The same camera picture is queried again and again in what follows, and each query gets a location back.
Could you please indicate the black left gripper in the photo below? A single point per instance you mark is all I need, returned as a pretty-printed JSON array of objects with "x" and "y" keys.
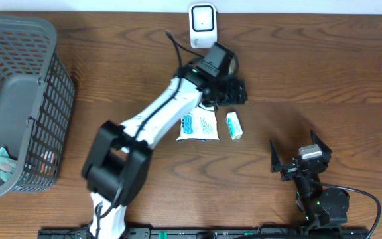
[{"x": 235, "y": 91}]

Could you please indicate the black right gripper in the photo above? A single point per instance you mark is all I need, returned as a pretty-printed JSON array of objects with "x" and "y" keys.
[{"x": 276, "y": 166}]

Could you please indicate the small white teal box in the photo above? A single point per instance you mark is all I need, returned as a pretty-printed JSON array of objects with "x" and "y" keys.
[{"x": 234, "y": 125}]

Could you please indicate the large white snack bag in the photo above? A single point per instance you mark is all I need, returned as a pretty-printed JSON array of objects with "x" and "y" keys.
[{"x": 200, "y": 124}]

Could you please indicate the teal wet wipes packet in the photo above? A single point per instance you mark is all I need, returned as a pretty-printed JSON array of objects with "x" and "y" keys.
[{"x": 7, "y": 165}]

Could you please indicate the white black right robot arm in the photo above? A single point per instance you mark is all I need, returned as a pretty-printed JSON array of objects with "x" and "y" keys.
[{"x": 325, "y": 207}]

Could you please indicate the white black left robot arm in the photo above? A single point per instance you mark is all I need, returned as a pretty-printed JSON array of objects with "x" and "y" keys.
[{"x": 118, "y": 162}]

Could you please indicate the white barcode scanner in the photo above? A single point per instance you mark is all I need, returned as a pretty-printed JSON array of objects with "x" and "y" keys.
[{"x": 203, "y": 25}]

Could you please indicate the dark grey plastic basket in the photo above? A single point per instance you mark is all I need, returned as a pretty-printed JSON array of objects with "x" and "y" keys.
[{"x": 37, "y": 98}]

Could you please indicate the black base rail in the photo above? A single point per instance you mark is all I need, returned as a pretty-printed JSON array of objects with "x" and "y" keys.
[{"x": 264, "y": 232}]

